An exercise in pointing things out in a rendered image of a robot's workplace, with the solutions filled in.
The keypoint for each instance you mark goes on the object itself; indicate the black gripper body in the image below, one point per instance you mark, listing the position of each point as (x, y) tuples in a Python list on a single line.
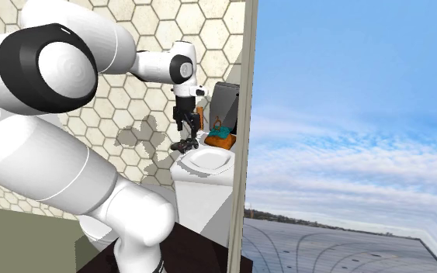
[(183, 105)]

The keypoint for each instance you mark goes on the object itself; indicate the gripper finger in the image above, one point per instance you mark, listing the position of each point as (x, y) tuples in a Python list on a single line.
[(194, 126), (180, 124)]

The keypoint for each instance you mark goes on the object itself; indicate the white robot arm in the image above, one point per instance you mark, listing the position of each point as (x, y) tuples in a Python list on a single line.
[(32, 158)]

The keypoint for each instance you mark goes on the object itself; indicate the orange upright box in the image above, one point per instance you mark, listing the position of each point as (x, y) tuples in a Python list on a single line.
[(200, 118)]

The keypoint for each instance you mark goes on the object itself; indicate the black game controller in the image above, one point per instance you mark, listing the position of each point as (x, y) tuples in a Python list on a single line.
[(185, 145)]

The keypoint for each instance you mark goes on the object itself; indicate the orange bag with teal cloth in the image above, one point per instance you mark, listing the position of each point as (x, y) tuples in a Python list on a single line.
[(221, 138)]

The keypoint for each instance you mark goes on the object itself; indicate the dark grey rounded box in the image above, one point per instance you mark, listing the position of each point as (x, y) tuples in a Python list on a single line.
[(224, 106)]

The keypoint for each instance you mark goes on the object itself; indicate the white toilet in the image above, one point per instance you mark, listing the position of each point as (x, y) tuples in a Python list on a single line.
[(203, 196)]

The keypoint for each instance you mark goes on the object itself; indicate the dark robot stand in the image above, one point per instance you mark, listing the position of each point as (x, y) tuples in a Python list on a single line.
[(195, 249)]

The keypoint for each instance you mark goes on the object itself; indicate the olive green cabinet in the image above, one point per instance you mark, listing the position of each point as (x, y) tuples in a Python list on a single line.
[(21, 242)]

